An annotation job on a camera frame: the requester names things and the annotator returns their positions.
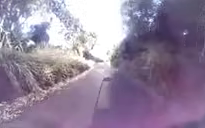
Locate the grassy bank with bushes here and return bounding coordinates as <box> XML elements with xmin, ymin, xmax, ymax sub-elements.
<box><xmin>0</xmin><ymin>46</ymin><xmax>91</xmax><ymax>101</ymax></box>

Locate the row of trees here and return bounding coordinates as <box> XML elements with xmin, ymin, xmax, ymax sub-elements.
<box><xmin>0</xmin><ymin>0</ymin><xmax>98</xmax><ymax>58</ymax></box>

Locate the leaf-strewn verge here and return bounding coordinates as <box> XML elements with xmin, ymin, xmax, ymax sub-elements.
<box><xmin>0</xmin><ymin>63</ymin><xmax>98</xmax><ymax>128</ymax></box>

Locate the grey asphalt path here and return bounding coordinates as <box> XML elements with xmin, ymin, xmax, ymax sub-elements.
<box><xmin>0</xmin><ymin>61</ymin><xmax>124</xmax><ymax>128</ymax></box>

